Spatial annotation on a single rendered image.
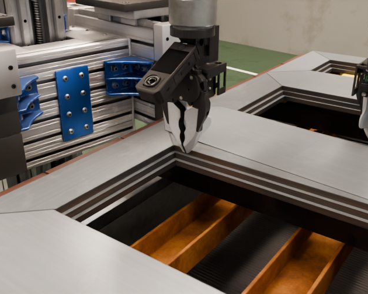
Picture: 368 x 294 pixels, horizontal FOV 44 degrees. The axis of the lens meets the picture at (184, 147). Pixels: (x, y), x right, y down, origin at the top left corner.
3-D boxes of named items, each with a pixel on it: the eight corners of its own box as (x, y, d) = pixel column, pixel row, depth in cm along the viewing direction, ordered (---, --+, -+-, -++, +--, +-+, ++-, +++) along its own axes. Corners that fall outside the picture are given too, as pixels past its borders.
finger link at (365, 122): (347, 147, 81) (356, 97, 77) (358, 136, 85) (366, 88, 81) (365, 151, 79) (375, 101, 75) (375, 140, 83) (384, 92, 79)
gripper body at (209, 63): (226, 96, 78) (230, 24, 73) (198, 109, 71) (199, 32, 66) (190, 88, 82) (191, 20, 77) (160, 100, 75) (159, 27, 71)
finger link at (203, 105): (209, 132, 75) (211, 80, 71) (204, 135, 73) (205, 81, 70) (186, 125, 77) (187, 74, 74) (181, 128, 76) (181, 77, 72)
